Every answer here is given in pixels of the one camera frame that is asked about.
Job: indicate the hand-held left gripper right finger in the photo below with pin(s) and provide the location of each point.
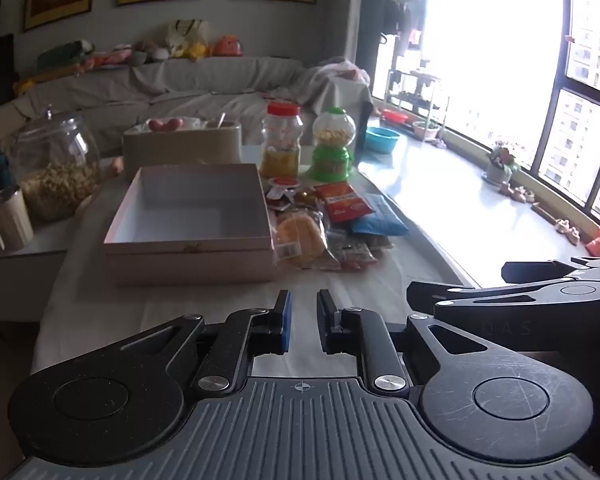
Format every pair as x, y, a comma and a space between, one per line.
323, 322

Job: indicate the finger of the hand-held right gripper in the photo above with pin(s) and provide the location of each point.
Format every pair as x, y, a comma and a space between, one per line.
422, 297
530, 272

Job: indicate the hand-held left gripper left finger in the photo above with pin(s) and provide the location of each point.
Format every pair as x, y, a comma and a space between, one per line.
285, 322

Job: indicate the small red silver packet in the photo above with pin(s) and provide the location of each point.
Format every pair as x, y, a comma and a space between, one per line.
360, 260

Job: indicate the blue snack packet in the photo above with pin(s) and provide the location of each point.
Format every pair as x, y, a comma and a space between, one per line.
382, 221

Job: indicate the round yellow cake packet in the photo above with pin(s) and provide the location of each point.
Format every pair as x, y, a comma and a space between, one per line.
297, 235

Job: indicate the orange red snack packet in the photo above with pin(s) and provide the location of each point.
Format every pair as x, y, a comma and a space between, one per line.
342, 202

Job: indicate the pink gift box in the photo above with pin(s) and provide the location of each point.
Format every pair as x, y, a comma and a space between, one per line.
180, 255

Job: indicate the small ceramic figurines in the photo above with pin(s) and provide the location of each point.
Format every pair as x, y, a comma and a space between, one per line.
567, 231
519, 194

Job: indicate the small brown snack packet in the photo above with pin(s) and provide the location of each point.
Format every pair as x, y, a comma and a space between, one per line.
375, 242

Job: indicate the white tablecloth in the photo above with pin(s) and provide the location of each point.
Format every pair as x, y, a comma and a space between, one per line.
180, 305

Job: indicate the potted plant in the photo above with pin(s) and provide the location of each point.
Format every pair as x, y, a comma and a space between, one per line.
500, 162

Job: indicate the dark red candy packet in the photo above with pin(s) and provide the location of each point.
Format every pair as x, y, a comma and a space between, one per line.
310, 197

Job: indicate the blue plastic basin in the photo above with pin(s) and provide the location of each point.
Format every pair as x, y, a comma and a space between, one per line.
382, 139

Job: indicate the green gumball dispenser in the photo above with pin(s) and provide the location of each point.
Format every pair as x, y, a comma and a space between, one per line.
331, 157

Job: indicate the pink flower pot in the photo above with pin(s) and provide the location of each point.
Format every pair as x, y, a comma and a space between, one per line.
426, 130

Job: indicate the plastic jar with red lid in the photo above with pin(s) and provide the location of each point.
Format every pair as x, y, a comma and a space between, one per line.
281, 140

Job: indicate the red plastic basin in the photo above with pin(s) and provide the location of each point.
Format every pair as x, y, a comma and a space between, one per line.
395, 116

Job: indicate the beige storage tub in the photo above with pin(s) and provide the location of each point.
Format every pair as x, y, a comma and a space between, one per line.
180, 152

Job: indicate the metal shoe rack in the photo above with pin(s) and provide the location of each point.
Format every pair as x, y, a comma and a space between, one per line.
420, 95

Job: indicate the spoon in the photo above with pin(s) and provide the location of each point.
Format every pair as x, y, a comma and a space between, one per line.
220, 120

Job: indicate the large window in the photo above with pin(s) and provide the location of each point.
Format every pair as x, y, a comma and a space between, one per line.
562, 60

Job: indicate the pink eggs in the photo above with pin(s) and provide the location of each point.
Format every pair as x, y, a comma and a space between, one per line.
165, 124

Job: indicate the crumpled blanket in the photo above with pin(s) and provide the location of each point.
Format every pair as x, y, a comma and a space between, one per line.
332, 82

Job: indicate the grey covered sofa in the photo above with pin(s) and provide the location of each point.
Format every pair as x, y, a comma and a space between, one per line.
205, 85

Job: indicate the glass jar of peanuts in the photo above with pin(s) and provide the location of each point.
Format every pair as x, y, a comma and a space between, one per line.
57, 175

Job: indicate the hanging clothes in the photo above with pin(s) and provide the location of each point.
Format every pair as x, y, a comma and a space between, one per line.
400, 20

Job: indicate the orange plush toy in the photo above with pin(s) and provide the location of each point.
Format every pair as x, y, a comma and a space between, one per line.
227, 46

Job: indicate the yellow plush toy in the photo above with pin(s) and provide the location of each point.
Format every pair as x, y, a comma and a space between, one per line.
195, 51

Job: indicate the beige lidded mug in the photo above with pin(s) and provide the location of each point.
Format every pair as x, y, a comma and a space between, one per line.
14, 217

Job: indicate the grey plush toy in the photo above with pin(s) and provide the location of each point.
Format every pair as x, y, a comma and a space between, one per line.
150, 52

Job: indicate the white tote bag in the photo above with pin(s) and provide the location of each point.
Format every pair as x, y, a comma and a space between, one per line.
187, 30

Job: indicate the pink plush toy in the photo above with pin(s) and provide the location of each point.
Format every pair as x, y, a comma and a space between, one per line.
115, 56

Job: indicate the blue thermos bottle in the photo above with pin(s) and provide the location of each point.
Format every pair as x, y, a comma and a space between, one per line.
0, 172

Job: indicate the long yellow orange plush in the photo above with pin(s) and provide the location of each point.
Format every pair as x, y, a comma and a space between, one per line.
50, 77

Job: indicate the green plush toy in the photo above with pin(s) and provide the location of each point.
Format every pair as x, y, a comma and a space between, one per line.
65, 54

